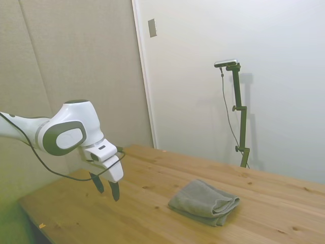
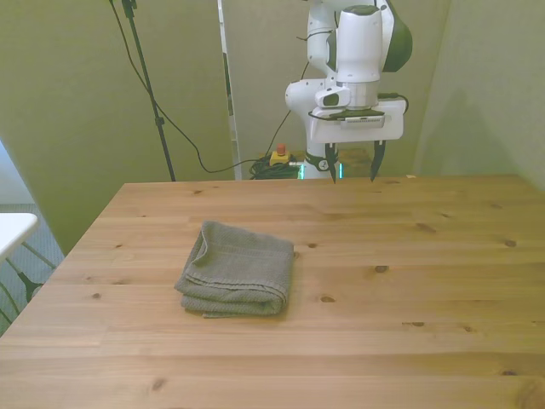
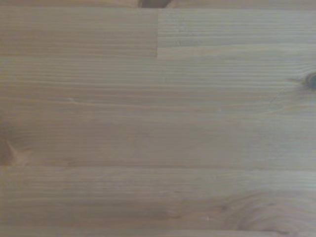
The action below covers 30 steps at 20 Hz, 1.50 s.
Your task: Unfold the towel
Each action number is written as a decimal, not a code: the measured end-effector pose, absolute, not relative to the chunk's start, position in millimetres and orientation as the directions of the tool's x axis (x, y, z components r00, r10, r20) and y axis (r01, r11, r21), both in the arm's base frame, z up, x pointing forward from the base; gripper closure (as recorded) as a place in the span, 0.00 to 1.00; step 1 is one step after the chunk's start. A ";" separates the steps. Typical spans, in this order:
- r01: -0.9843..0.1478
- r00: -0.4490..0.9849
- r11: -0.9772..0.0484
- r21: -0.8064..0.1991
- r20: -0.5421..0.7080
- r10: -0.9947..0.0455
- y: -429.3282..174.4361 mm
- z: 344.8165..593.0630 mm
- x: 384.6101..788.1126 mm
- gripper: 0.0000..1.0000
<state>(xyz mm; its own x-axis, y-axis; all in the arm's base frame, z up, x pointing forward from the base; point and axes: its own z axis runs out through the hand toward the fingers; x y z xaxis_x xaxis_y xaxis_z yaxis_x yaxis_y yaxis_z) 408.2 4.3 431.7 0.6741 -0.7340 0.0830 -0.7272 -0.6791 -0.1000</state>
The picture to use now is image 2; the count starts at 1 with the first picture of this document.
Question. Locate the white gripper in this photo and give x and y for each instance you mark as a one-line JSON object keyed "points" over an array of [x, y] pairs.
{"points": [[391, 123]]}

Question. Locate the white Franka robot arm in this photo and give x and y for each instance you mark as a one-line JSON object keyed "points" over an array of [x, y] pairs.
{"points": [[357, 42]]}

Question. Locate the grey folded towel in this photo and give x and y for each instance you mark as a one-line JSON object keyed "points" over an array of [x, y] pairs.
{"points": [[242, 264]]}

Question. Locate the yellow emergency stop box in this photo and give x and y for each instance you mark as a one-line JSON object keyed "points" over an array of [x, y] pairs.
{"points": [[280, 157]]}

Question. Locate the white vertical partition strip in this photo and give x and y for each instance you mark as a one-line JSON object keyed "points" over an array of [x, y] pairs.
{"points": [[233, 136]]}

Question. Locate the dark chair base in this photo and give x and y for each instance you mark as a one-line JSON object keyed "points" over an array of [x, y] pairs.
{"points": [[30, 285]]}

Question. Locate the white side table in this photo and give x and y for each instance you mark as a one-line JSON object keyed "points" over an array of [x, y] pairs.
{"points": [[13, 230]]}

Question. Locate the flat silver wrist camera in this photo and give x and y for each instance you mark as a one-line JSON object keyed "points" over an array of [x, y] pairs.
{"points": [[364, 122]]}

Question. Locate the black tripod camera stand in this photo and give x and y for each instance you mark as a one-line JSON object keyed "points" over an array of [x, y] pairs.
{"points": [[159, 121]]}

